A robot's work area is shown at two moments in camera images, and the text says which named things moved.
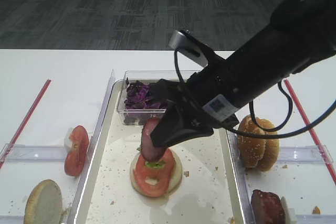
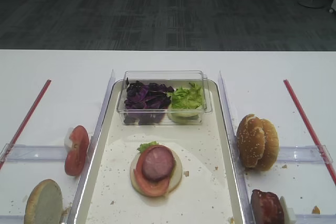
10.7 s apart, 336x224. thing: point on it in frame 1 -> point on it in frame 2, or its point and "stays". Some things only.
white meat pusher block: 290,213 stays
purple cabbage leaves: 138,97 stays
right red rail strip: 311,132 stays
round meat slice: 150,152 -> 158,163
